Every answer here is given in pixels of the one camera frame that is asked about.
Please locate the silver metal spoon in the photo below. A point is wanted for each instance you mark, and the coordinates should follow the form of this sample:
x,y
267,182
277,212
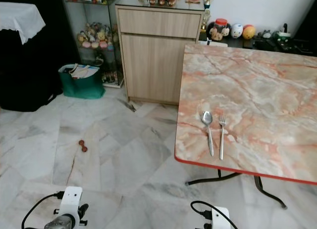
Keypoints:
x,y
207,117

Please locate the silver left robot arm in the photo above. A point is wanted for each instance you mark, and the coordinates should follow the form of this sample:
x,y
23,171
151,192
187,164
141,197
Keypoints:
x,y
59,223

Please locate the small brown dumbbell toy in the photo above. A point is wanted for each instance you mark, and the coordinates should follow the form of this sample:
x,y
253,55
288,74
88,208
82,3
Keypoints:
x,y
82,146

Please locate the green bag with papers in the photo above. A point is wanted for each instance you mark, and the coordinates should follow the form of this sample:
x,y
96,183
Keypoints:
x,y
81,88

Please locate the black piano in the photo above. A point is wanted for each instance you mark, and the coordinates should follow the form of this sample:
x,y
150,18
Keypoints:
x,y
29,73

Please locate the silver metal fork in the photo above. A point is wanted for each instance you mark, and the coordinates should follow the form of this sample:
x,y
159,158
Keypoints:
x,y
222,135

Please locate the light wooden cabinet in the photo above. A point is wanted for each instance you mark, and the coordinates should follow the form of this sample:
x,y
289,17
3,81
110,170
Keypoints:
x,y
153,58

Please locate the glass display cabinet with figurines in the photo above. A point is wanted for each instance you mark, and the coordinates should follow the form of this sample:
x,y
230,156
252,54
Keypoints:
x,y
94,38

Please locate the white lace cloth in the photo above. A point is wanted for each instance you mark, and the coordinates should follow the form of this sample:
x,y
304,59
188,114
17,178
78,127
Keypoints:
x,y
20,20

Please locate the jar with red lid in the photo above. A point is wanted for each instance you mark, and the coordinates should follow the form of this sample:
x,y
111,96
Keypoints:
x,y
219,29

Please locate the white round figurine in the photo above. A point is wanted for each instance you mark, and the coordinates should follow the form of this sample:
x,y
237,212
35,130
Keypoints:
x,y
237,31

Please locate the yellow orange round figurine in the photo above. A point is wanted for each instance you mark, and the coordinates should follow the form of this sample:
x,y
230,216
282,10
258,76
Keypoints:
x,y
249,32

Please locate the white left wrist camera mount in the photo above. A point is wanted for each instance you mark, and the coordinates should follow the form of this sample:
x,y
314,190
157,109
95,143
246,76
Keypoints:
x,y
72,199

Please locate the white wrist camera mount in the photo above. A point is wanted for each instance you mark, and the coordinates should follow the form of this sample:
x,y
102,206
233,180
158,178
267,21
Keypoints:
x,y
220,219
72,199

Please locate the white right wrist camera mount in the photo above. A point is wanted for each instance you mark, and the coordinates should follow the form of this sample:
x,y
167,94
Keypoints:
x,y
220,219

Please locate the black metal table frame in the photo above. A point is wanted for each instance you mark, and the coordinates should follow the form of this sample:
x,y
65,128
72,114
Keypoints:
x,y
260,187

